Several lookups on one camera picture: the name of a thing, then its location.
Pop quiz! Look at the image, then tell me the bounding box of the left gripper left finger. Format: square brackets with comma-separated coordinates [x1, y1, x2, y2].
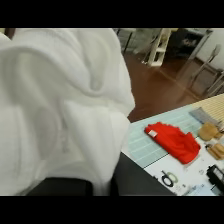
[25, 177, 95, 197]

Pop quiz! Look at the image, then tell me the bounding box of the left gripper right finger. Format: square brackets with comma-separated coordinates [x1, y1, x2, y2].
[110, 151, 177, 197]

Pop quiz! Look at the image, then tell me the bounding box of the white garment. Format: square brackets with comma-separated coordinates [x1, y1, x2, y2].
[0, 28, 136, 197]

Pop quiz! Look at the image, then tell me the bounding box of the red T-shirt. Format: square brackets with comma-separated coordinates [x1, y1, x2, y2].
[143, 121, 202, 165]

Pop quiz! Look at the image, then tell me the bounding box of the tan garment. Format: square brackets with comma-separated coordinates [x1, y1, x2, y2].
[197, 120, 224, 142]
[205, 142, 224, 161]

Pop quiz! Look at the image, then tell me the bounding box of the grey garment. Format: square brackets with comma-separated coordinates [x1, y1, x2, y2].
[188, 106, 219, 127]

